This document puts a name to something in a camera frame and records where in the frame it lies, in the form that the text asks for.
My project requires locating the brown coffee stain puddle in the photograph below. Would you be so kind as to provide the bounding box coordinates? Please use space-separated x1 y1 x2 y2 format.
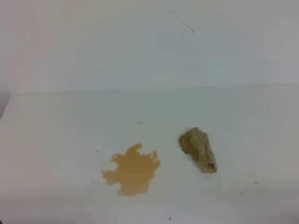
101 143 161 196

